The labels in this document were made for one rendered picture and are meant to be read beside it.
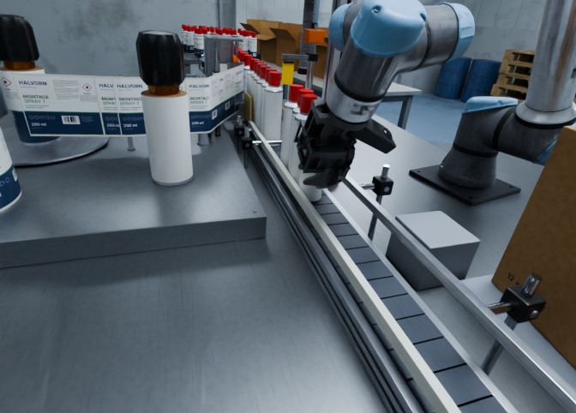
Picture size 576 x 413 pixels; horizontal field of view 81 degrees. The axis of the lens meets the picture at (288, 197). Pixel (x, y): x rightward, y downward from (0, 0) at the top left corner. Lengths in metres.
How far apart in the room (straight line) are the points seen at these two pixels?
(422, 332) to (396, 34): 0.36
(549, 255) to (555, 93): 0.42
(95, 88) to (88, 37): 4.15
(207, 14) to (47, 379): 5.01
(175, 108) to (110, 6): 4.40
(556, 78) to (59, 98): 1.09
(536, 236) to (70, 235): 0.72
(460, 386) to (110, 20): 4.98
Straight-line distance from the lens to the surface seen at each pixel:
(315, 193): 0.70
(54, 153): 0.98
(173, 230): 0.64
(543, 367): 0.41
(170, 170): 0.75
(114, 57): 5.13
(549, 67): 0.89
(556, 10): 0.86
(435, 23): 0.50
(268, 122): 0.97
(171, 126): 0.72
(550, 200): 0.59
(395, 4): 0.44
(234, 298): 0.55
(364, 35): 0.43
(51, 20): 5.10
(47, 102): 1.00
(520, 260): 0.63
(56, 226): 0.69
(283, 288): 0.57
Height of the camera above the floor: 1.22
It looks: 28 degrees down
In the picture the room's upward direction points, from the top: 5 degrees clockwise
